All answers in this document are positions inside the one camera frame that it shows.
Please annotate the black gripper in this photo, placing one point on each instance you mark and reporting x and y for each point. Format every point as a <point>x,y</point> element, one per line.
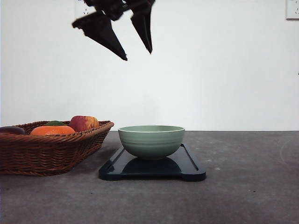
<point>99,28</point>

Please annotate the green ceramic bowl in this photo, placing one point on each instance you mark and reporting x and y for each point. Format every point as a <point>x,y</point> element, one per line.
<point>151,142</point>

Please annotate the brown wicker basket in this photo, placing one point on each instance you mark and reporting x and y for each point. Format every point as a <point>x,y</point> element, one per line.
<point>41,155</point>

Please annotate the red yellow apple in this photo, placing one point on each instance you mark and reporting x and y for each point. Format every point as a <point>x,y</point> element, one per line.
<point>82,123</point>

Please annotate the green lime fruit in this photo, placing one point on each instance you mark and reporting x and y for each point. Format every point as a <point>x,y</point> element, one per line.
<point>55,123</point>

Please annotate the orange mandarin fruit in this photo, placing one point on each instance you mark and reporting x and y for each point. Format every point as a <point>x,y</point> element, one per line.
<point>52,130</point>

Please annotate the dark rectangular tray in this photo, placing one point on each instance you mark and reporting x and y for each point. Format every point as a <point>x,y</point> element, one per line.
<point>181,165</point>

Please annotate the white wall socket left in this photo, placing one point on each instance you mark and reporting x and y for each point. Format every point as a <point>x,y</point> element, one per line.
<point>82,9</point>

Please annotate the white wall socket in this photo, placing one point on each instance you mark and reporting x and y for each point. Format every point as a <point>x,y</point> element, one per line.
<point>82,9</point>
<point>292,9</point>

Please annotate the white wall socket right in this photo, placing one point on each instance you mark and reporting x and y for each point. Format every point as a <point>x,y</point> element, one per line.
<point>292,9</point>

